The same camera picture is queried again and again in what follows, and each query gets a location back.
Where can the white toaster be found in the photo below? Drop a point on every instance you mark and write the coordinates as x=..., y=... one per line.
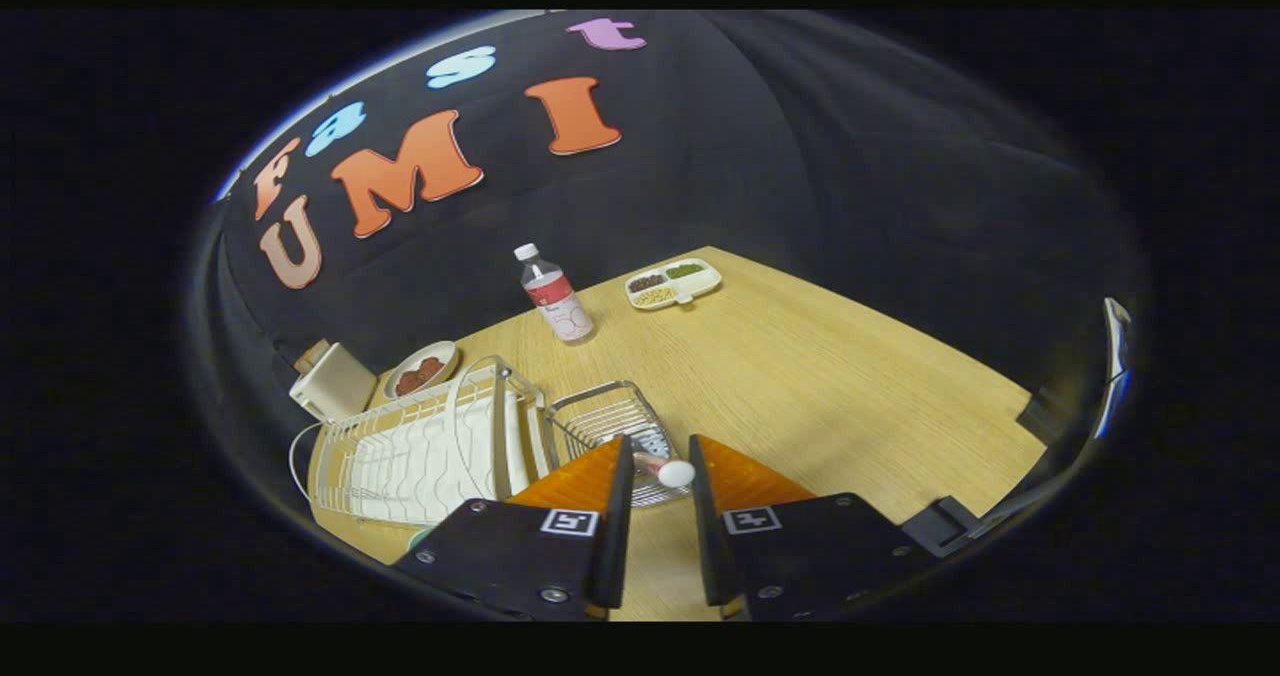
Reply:
x=335, y=386

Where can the white divided snack tray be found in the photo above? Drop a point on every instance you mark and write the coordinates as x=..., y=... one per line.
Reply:
x=700, y=281

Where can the toasted bread slice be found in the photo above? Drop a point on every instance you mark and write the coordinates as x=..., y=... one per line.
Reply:
x=312, y=356

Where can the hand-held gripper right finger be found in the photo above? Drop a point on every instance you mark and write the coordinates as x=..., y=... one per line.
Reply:
x=707, y=556

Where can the clear plastic water bottle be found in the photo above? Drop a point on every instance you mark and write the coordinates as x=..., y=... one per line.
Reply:
x=560, y=306

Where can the beige round plate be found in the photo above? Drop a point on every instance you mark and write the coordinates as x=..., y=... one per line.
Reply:
x=451, y=356

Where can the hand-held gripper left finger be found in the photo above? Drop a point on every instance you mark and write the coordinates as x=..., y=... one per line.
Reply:
x=612, y=546

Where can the black table clamp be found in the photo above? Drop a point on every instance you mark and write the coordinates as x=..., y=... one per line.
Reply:
x=940, y=528
x=1045, y=418

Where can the red meat piece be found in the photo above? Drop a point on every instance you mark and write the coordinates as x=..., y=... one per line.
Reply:
x=410, y=383
x=431, y=368

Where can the white drip tray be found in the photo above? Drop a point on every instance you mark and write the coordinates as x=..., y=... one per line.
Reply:
x=420, y=466

